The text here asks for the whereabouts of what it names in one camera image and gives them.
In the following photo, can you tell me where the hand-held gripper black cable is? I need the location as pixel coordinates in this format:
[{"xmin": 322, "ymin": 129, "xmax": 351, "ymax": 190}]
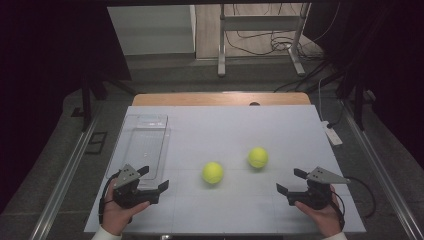
[
  {"xmin": 97, "ymin": 171, "xmax": 121, "ymax": 225},
  {"xmin": 344, "ymin": 175, "xmax": 377, "ymax": 219}
]

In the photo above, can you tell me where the white power cord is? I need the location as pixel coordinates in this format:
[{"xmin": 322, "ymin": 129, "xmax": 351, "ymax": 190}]
[{"xmin": 317, "ymin": 78, "xmax": 326, "ymax": 123}]

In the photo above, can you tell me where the right hand-held gripper black cable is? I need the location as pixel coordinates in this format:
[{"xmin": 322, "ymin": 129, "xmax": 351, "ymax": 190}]
[{"xmin": 344, "ymin": 175, "xmax": 377, "ymax": 219}]

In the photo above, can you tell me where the white cabinet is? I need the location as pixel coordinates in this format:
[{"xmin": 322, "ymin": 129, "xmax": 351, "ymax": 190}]
[{"xmin": 107, "ymin": 4, "xmax": 197, "ymax": 56}]

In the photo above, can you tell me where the clear plastic container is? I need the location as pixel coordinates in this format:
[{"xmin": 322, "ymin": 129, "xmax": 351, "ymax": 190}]
[{"xmin": 105, "ymin": 114, "xmax": 172, "ymax": 192}]

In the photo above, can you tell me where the black floor socket plate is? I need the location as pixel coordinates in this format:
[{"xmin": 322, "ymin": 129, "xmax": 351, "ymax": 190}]
[{"xmin": 84, "ymin": 131, "xmax": 108, "ymax": 155}]

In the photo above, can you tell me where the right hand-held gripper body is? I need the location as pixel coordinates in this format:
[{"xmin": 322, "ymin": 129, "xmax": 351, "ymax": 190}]
[{"xmin": 286, "ymin": 166, "xmax": 351, "ymax": 210}]

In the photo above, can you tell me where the aluminium floor rail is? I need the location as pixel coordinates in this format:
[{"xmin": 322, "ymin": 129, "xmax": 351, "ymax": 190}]
[
  {"xmin": 341, "ymin": 99, "xmax": 424, "ymax": 240},
  {"xmin": 29, "ymin": 109, "xmax": 101, "ymax": 240}
]

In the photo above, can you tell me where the left hand-held gripper black cable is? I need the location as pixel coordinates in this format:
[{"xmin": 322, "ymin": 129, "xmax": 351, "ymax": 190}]
[{"xmin": 97, "ymin": 171, "xmax": 121, "ymax": 225}]

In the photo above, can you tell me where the person's right hand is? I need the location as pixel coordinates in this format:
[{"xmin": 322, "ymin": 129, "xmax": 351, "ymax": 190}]
[{"xmin": 294, "ymin": 185, "xmax": 344, "ymax": 238}]

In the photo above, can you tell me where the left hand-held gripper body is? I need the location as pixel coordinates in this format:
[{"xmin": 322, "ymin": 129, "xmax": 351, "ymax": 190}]
[{"xmin": 112, "ymin": 163, "xmax": 160, "ymax": 210}]

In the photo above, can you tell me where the yellow tennis ball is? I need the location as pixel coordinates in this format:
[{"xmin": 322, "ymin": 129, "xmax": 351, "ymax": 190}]
[
  {"xmin": 201, "ymin": 161, "xmax": 225, "ymax": 185},
  {"xmin": 247, "ymin": 146, "xmax": 270, "ymax": 169}
]

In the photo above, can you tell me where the white power strip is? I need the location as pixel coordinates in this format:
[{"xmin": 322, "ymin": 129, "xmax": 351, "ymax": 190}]
[{"xmin": 321, "ymin": 120, "xmax": 344, "ymax": 147}]

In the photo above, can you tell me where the black metal stand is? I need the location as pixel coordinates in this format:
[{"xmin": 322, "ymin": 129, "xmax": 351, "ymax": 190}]
[
  {"xmin": 336, "ymin": 79, "xmax": 378, "ymax": 131},
  {"xmin": 71, "ymin": 71, "xmax": 138, "ymax": 133}
]

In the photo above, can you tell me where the tangle of black floor cables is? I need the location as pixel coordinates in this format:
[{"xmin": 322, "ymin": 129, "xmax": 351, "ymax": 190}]
[{"xmin": 224, "ymin": 3, "xmax": 334, "ymax": 63}]

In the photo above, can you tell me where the person's left hand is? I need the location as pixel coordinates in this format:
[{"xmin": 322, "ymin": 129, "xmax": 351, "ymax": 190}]
[{"xmin": 101, "ymin": 179, "xmax": 151, "ymax": 236}]

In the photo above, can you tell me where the white metal stand frame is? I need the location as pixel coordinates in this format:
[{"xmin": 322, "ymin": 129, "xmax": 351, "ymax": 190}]
[{"xmin": 217, "ymin": 3, "xmax": 312, "ymax": 78}]

